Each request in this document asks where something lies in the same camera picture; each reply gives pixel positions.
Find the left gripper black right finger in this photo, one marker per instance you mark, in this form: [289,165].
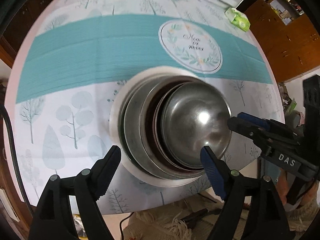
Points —
[266,218]

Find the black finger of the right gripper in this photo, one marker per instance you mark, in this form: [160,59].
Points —
[255,121]
[250,129]

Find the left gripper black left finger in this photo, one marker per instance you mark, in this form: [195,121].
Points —
[53,216]

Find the small steel bowl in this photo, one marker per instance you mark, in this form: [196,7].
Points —
[195,116]

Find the large steel bowl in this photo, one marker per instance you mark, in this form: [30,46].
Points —
[136,124]

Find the green plate white rim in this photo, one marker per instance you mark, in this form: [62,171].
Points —
[116,130]

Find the pink steel bowl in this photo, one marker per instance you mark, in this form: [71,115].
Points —
[148,128]

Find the white patterned plate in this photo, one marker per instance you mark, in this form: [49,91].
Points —
[129,126]

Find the brown wooden cabinet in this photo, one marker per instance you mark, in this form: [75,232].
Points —
[288,33]

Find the green tissue pack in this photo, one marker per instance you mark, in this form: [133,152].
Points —
[238,19]

